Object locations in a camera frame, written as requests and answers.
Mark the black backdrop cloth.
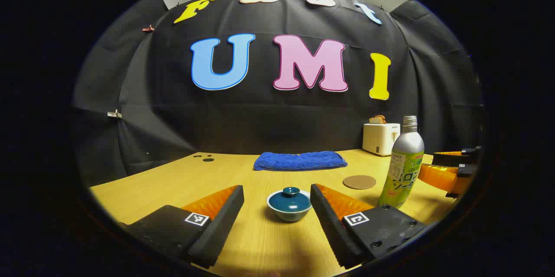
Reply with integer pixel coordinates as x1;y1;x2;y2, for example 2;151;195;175
72;0;484;178

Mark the round brown cork coaster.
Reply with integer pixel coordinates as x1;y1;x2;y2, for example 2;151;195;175
343;175;377;190

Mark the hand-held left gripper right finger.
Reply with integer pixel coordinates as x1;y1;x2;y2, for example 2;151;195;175
310;183;428;270

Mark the blue folded towel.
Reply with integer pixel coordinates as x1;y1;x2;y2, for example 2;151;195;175
254;151;348;171

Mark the teal teacup lid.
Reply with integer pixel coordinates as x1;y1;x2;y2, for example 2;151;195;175
268;187;312;212

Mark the white toaster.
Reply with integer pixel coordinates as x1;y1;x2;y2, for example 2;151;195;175
362;123;402;156

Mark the teal teacup white inside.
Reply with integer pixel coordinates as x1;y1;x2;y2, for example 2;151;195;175
267;191;313;222

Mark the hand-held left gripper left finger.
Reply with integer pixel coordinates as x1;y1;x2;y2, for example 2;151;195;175
119;185;245;269

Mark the silver green water bottle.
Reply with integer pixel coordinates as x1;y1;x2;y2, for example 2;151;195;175
378;116;425;209

